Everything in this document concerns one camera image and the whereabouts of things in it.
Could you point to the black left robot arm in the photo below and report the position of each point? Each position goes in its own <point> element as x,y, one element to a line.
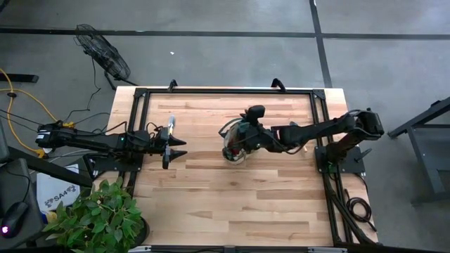
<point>88,140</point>

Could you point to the black computer mouse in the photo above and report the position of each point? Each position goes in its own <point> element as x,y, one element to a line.
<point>14,219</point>

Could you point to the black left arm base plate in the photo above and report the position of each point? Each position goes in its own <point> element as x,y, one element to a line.
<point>105,165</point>

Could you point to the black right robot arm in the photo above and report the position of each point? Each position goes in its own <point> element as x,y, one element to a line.
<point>316,131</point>

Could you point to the white printed sheet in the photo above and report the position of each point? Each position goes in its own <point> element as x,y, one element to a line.
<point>58,189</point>

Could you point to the black slanted desk leg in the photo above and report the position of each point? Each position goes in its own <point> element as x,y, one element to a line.
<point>49,167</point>

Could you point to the black plant pot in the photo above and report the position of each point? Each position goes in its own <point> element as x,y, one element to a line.
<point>145,230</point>

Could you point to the silver table bracket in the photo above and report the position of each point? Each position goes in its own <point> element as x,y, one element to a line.
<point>327,250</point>
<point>139,249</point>

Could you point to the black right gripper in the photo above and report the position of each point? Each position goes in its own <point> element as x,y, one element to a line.
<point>262,138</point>

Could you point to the black aluminium table frame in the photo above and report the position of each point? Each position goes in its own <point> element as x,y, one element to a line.
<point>228,91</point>

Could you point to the black desk foot bar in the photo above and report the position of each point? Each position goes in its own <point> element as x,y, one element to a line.
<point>19,78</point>

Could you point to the black desk frame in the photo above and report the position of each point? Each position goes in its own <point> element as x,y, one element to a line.
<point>423,165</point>

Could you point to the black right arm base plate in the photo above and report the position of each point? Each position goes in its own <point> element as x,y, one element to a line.
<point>351,165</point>

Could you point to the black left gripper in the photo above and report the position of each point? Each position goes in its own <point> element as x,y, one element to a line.
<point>158,144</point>

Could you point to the black side desk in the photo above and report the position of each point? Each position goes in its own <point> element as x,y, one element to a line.
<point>21,182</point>

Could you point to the green leafy plant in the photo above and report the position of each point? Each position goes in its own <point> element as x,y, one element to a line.
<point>98,218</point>

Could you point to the black floor fan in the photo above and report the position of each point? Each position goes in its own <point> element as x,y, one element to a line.
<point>102,52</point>

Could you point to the beige green-trimmed gardening bag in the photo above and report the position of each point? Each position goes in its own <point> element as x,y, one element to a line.
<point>233,154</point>

